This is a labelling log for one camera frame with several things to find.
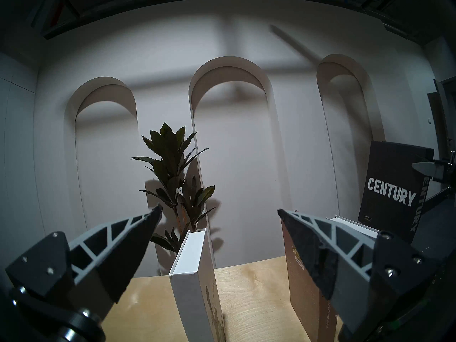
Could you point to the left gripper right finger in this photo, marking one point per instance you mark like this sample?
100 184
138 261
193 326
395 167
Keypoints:
356 273

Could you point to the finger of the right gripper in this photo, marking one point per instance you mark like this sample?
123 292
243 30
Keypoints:
433 170

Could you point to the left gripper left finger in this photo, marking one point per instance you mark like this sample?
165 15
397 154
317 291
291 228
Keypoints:
107 259

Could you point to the black CENTURY book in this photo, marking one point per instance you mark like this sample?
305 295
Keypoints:
388 166

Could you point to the black three-tier shelf cart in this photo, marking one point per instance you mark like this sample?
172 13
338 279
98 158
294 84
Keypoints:
441 234

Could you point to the dark door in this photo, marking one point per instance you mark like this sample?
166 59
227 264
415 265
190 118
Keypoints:
447 124

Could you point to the grey Discontent book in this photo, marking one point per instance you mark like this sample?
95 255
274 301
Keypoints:
351 223

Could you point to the brown HOMES book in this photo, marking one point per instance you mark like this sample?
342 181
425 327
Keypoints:
302 302

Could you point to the white Statue of Liberty book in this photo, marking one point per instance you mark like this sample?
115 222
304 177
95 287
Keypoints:
188 291

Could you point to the light wooden table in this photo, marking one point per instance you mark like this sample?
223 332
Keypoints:
249 302

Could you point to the dark green leafy plant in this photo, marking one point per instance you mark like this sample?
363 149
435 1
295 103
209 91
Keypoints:
171 156

